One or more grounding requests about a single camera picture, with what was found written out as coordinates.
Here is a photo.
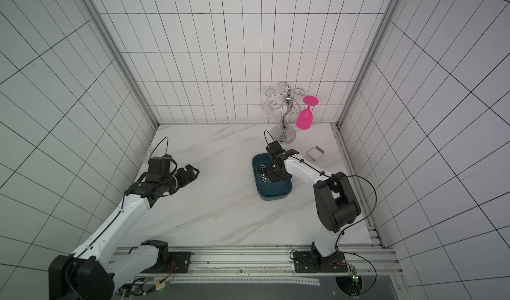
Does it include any teal storage box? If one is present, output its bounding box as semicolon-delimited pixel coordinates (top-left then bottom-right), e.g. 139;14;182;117
252;153;293;201

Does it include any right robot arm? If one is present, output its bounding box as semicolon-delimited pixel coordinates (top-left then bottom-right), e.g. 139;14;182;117
266;142;361;269

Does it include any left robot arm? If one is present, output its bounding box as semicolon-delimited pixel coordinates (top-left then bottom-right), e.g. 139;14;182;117
49;154;200;299

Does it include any small white box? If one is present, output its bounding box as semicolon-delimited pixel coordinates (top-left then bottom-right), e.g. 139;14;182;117
306;146;325;162

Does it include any chrome wine glass rack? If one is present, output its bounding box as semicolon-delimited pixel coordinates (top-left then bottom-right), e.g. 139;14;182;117
265;82;305;144

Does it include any clear glass tumbler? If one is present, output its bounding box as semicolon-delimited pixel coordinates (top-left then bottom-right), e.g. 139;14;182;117
136;145;154;164

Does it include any pink wine glass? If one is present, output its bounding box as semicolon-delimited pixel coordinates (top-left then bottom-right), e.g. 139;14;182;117
296;96;320;130

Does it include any clear hanging wine glass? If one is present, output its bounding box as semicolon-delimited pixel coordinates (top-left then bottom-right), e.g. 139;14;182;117
261;86;276;121

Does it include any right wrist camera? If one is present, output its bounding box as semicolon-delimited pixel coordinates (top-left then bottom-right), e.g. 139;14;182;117
266;141;285;157

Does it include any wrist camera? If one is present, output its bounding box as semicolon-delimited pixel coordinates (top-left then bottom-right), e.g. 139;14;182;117
147;155;172;175
266;141;285;157

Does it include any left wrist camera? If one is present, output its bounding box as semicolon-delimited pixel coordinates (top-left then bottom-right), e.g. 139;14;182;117
147;155;172;175

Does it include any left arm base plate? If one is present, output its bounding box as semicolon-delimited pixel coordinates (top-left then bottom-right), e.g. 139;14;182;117
158;252;192;274

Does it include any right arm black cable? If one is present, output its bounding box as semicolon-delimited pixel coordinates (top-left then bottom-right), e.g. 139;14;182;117
334;174;379;297

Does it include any aluminium mounting rail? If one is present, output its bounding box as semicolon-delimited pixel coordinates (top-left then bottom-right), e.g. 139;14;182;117
136;245;403;285

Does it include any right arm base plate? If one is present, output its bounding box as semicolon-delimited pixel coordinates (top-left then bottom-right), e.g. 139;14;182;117
290;250;349;273

